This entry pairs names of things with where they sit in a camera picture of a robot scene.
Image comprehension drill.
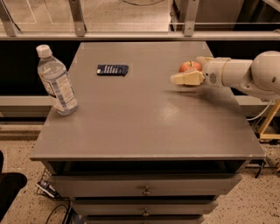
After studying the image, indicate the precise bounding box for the metal railing with glass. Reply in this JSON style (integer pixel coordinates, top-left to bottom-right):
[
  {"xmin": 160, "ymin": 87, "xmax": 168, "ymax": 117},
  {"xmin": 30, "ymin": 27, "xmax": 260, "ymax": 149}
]
[{"xmin": 0, "ymin": 0, "xmax": 280, "ymax": 40}]

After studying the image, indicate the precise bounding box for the grey drawer cabinet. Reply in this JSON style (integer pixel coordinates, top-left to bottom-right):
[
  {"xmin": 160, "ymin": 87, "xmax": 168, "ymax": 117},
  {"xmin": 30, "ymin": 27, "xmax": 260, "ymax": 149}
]
[{"xmin": 29, "ymin": 41, "xmax": 267, "ymax": 224}]

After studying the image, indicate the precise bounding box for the middle grey drawer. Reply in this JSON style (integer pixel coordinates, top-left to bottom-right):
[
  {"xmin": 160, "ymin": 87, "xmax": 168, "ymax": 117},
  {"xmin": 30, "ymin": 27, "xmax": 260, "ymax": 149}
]
[{"xmin": 72, "ymin": 200, "xmax": 217, "ymax": 216}]

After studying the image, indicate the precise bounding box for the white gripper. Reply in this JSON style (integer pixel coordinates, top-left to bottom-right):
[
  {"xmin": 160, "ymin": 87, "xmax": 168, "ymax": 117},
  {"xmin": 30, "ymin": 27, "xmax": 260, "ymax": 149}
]
[{"xmin": 170, "ymin": 56, "xmax": 229, "ymax": 86}]

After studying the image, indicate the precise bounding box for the clear blue plastic water bottle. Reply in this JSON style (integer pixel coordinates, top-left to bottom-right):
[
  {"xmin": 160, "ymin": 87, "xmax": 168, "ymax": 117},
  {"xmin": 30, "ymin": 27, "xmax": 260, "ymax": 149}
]
[{"xmin": 36, "ymin": 45, "xmax": 78, "ymax": 116}]

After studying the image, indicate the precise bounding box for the yellow wooden frame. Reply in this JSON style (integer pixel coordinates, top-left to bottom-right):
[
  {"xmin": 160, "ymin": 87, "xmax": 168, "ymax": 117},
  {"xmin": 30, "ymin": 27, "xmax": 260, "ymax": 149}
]
[{"xmin": 257, "ymin": 100, "xmax": 280, "ymax": 140}]

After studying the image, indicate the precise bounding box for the grey drawer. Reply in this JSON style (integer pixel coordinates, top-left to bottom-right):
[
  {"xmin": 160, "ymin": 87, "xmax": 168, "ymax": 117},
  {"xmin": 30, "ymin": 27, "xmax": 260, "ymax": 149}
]
[
  {"xmin": 72, "ymin": 200, "xmax": 217, "ymax": 216},
  {"xmin": 50, "ymin": 174, "xmax": 242, "ymax": 198},
  {"xmin": 86, "ymin": 216, "xmax": 204, "ymax": 224}
]

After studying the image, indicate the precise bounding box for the small device on floor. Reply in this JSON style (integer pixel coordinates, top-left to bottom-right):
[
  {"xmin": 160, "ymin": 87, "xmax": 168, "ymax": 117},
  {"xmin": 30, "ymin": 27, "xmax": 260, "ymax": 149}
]
[{"xmin": 37, "ymin": 180, "xmax": 57, "ymax": 198}]

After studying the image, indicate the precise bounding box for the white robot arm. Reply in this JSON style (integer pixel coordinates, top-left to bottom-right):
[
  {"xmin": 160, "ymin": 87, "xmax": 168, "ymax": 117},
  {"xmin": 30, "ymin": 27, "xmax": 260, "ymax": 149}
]
[{"xmin": 170, "ymin": 51, "xmax": 280, "ymax": 101}]

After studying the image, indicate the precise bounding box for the top grey drawer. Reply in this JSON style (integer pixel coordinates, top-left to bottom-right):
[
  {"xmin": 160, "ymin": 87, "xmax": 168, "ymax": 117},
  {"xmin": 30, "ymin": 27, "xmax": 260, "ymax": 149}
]
[{"xmin": 50, "ymin": 174, "xmax": 242, "ymax": 198}]

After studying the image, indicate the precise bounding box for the red apple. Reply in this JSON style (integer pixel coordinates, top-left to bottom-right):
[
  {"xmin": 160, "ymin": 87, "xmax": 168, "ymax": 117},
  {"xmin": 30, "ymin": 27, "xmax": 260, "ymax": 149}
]
[{"xmin": 178, "ymin": 60, "xmax": 201, "ymax": 73}]

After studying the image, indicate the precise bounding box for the black floor cable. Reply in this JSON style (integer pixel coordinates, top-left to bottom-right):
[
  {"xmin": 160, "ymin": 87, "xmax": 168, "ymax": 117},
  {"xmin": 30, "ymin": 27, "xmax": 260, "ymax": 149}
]
[{"xmin": 45, "ymin": 202, "xmax": 77, "ymax": 224}]

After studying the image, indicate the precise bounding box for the black chair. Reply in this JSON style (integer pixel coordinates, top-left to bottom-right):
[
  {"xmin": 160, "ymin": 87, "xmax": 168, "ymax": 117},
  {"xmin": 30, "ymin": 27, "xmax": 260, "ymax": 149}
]
[{"xmin": 0, "ymin": 151, "xmax": 27, "ymax": 221}]

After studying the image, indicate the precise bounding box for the bottom grey drawer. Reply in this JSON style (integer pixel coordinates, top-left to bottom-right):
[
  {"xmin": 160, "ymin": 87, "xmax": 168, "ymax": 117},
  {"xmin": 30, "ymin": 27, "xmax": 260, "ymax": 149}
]
[{"xmin": 86, "ymin": 216, "xmax": 204, "ymax": 224}]

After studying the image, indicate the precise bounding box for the dark blue snack packet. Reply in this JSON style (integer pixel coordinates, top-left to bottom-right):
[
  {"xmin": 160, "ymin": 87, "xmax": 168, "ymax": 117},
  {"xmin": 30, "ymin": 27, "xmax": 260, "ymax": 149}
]
[{"xmin": 96, "ymin": 65, "xmax": 129, "ymax": 76}]

